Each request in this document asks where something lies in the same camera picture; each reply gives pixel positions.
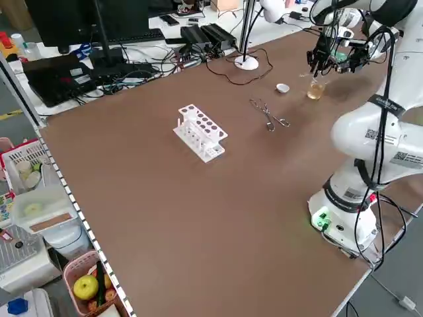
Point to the yellow green apple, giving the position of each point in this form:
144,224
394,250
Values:
85,287

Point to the aluminium frame post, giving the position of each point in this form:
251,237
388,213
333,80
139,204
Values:
246,26

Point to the white plastic basket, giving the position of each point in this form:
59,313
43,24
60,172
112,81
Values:
23,165

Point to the small white porcelain dish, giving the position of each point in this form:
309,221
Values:
283,88

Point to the red plastic toy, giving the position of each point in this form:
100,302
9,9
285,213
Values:
5,39

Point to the metal crucible tongs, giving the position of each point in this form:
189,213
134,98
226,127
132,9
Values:
266,113

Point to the grey corner frame post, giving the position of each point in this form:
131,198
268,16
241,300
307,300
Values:
20,88

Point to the glass beaker with yellow liquid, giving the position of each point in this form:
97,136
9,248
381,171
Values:
317,92

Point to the black power adaptor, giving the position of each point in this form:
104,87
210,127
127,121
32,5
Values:
296,15

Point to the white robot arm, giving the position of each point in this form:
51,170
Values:
363,138
350,18

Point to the white desk lamp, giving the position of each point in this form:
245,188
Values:
246,63

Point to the black power supply unit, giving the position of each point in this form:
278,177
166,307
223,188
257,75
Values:
195,34
219,33

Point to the white box with mesh lid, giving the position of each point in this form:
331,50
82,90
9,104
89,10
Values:
23,264

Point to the clear plastic storage box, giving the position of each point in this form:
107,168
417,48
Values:
43,208

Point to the white test tube rack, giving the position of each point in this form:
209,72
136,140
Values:
210,157

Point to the green folded cloth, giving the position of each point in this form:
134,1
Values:
340,58

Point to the black keyboard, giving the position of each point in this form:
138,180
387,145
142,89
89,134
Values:
138,35

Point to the black equipment case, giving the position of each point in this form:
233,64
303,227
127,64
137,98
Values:
56,79

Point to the clear bottle with white cap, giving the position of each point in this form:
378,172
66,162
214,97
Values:
18,43

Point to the black computer monitor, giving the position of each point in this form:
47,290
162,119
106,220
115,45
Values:
66,20

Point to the blue plastic object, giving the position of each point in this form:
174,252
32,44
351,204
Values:
16,306

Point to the pink plastic basket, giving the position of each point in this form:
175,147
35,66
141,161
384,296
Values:
79,261

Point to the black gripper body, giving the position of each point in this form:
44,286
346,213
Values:
324,44
359,53

